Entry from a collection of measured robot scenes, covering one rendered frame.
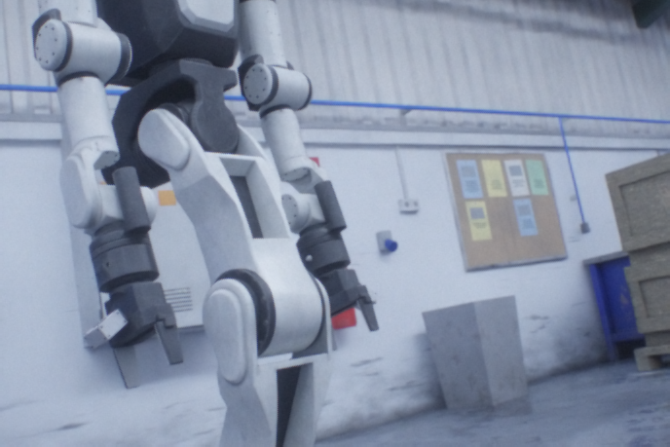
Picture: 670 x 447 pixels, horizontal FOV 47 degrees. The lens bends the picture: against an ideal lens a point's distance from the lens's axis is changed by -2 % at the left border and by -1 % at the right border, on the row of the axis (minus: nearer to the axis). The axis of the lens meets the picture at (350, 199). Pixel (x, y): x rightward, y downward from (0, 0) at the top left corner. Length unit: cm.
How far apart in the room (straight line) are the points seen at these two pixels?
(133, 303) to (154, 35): 48
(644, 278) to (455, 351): 135
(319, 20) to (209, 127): 441
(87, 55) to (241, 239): 37
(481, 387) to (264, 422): 394
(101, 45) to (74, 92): 9
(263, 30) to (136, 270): 65
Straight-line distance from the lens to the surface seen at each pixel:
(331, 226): 144
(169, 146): 132
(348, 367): 506
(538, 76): 724
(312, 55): 555
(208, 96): 138
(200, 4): 141
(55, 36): 126
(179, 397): 448
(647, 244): 548
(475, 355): 508
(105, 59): 129
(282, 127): 153
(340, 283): 142
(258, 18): 161
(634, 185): 553
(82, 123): 124
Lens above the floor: 54
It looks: 10 degrees up
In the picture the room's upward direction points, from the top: 10 degrees counter-clockwise
